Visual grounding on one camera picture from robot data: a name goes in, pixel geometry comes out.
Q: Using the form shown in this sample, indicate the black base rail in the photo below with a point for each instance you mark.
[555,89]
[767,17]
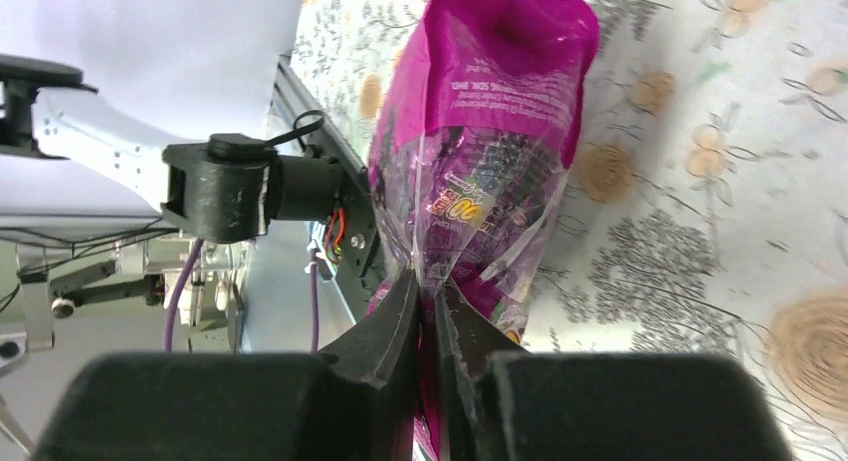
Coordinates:
[349,238]

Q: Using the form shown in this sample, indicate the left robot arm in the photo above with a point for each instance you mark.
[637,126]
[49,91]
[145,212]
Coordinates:
[224,190]

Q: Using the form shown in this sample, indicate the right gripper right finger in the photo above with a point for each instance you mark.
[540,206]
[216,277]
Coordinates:
[501,402]

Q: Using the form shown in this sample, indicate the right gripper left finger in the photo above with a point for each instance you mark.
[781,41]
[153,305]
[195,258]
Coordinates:
[352,400]

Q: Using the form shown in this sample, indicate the purple candy bag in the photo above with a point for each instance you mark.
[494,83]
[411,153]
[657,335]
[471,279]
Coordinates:
[471,155]

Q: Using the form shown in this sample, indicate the floral patterned table mat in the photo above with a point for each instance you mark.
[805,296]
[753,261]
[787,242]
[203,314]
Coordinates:
[707,206]

